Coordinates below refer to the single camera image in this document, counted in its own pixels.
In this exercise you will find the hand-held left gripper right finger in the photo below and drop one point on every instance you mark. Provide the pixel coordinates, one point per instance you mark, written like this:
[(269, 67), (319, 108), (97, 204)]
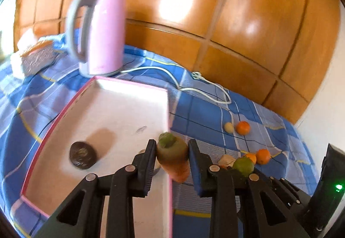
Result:
[(194, 170)]

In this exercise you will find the orange carrot with green top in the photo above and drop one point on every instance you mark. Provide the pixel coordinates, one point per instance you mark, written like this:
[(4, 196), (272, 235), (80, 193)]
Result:
[(172, 154)]

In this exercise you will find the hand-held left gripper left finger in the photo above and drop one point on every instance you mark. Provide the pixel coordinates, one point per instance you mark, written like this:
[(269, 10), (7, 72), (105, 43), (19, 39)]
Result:
[(149, 165)]

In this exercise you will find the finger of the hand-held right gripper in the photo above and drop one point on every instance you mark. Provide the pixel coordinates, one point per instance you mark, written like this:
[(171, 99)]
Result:
[(292, 190)]

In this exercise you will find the dark brown round fruit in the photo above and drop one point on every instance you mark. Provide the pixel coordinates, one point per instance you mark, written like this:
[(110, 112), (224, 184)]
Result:
[(82, 155)]

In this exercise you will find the wooden wardrobe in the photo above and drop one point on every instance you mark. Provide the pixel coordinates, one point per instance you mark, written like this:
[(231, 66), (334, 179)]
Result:
[(242, 11)]

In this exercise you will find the beige round item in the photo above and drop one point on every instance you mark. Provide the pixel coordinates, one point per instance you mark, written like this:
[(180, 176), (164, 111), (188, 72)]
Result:
[(226, 159)]

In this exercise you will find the patterned grey box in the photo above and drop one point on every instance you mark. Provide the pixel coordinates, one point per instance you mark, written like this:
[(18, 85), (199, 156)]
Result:
[(37, 60)]

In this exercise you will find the grey kettle base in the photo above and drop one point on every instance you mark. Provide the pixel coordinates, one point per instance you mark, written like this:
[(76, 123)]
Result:
[(86, 72)]

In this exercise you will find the green lime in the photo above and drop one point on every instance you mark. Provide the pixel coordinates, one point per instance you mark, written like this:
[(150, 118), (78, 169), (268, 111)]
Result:
[(243, 166)]

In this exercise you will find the pink box with white inside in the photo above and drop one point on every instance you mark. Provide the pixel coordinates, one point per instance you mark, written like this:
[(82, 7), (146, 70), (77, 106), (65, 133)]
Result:
[(121, 108)]

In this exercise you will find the small orange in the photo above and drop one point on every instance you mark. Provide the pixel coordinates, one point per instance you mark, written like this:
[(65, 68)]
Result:
[(252, 157)]

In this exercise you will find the large orange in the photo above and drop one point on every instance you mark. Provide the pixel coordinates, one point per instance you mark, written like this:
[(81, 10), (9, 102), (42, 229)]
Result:
[(243, 127)]

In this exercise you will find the small yellowish round fruit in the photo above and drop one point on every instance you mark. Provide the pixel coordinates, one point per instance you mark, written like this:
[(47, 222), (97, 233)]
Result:
[(229, 127)]

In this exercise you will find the pink electric kettle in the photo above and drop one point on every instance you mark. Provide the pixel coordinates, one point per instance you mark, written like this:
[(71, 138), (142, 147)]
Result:
[(103, 33)]

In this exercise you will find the blue plaid blanket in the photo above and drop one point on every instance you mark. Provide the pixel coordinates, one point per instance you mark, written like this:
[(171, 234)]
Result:
[(204, 111)]

